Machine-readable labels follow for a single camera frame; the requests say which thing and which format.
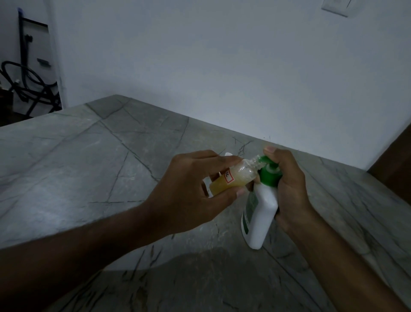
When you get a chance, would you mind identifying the brown wooden door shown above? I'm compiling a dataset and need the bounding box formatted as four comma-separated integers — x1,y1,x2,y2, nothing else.
367,123,411,205

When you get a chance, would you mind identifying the person's right hand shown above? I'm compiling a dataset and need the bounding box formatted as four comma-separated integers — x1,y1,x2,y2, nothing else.
263,146,314,235

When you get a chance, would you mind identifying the person's right forearm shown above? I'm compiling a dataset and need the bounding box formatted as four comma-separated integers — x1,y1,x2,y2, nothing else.
286,209,408,312

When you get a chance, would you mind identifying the large white bottle green pump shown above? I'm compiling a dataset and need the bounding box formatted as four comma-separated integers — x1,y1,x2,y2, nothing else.
241,156,284,250

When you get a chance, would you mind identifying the white wall switch plate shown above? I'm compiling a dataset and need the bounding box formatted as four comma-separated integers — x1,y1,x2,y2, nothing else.
321,0,352,17

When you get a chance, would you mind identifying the black coiled hose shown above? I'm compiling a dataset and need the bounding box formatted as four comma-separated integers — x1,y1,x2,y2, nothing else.
0,61,62,116

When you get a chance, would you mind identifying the small clear bottle red label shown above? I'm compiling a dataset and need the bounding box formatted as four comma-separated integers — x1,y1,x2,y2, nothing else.
208,155,261,197

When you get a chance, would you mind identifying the person's left hand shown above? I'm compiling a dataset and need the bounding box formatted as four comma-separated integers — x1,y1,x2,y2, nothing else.
143,150,246,243

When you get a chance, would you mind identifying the person's left forearm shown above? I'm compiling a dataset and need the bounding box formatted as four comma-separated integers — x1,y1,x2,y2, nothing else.
0,205,164,312

